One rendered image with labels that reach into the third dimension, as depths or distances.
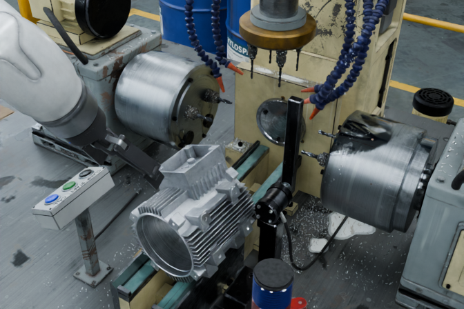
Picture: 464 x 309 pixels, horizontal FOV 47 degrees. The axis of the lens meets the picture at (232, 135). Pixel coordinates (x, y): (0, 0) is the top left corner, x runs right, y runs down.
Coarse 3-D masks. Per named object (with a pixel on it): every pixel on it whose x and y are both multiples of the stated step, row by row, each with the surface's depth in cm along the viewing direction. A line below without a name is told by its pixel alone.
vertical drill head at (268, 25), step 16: (272, 0) 118; (288, 0) 118; (256, 16) 121; (272, 16) 120; (288, 16) 120; (304, 16) 123; (240, 32) 125; (256, 32) 120; (272, 32) 119; (288, 32) 120; (304, 32) 120; (256, 48) 127; (272, 48) 120; (288, 48) 120
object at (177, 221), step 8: (232, 168) 117; (224, 176) 116; (232, 176) 115; (136, 208) 113; (136, 216) 111; (176, 216) 104; (176, 224) 103; (152, 264) 117; (192, 272) 108; (200, 272) 108
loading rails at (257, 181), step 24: (240, 168) 146; (264, 168) 157; (264, 192) 138; (144, 264) 118; (240, 264) 131; (120, 288) 112; (144, 288) 116; (168, 288) 122; (192, 288) 111; (216, 288) 122
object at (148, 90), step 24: (144, 72) 143; (168, 72) 141; (192, 72) 141; (120, 96) 146; (144, 96) 141; (168, 96) 138; (192, 96) 143; (216, 96) 148; (120, 120) 152; (144, 120) 143; (168, 120) 138; (192, 120) 147; (168, 144) 145; (192, 144) 152
